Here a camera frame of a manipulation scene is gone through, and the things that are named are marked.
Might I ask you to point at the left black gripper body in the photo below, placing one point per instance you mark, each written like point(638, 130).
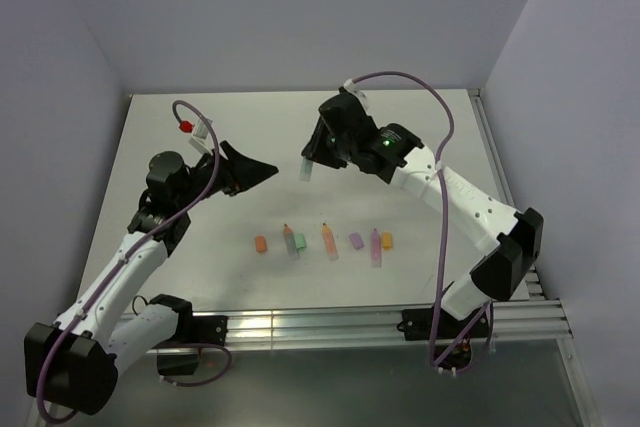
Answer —
point(197, 180)

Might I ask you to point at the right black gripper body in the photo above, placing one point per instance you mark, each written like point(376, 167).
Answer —
point(327, 150)

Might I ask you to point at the green highlighter pen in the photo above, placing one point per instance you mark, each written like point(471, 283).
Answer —
point(306, 170)

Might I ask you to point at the green pen cap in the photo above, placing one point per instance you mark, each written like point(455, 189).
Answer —
point(300, 241)

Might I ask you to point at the orange highlighter pen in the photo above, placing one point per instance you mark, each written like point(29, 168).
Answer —
point(329, 243)

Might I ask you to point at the yellow pen cap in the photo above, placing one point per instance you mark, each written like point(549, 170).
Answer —
point(386, 241)

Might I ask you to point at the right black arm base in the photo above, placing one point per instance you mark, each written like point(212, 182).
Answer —
point(471, 337)

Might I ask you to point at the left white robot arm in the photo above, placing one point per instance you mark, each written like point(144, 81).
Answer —
point(77, 360)

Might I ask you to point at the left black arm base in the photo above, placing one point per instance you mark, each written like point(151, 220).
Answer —
point(181, 355)

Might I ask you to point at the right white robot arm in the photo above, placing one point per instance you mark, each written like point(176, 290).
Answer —
point(508, 240)

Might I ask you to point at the orange pen cap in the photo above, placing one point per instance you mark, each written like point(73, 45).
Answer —
point(261, 245)

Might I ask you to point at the grey pen orange tip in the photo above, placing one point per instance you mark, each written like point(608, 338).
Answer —
point(290, 242)

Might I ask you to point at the purple pen cap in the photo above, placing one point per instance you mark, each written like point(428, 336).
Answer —
point(356, 240)

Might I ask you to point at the pink highlighter pen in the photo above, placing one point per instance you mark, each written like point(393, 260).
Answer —
point(375, 249)

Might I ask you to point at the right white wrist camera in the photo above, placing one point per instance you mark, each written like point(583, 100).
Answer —
point(351, 87)

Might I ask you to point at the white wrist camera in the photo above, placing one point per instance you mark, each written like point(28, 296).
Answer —
point(351, 87)
point(199, 137)

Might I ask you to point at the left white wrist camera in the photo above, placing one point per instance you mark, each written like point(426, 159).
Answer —
point(199, 137)

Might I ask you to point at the aluminium rail frame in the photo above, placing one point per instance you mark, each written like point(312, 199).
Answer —
point(536, 318)

